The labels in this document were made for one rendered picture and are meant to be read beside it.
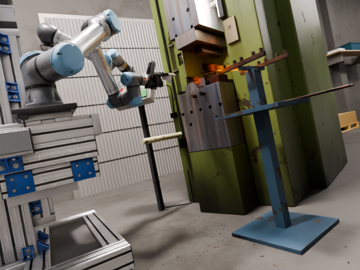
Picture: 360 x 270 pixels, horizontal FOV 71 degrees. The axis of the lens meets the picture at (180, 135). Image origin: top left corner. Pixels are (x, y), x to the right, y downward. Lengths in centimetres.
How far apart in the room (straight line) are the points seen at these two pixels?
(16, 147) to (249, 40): 150
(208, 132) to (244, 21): 80
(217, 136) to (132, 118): 269
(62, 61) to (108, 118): 316
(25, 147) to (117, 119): 329
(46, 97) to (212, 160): 116
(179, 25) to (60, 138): 133
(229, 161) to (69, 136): 106
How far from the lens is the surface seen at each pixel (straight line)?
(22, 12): 463
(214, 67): 141
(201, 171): 190
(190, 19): 202
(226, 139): 172
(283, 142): 179
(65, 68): 106
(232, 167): 174
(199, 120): 183
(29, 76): 117
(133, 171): 423
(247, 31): 191
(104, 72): 149
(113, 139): 415
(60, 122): 111
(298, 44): 223
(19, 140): 99
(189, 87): 196
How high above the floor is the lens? 61
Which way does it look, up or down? level
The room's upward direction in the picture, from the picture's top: 11 degrees counter-clockwise
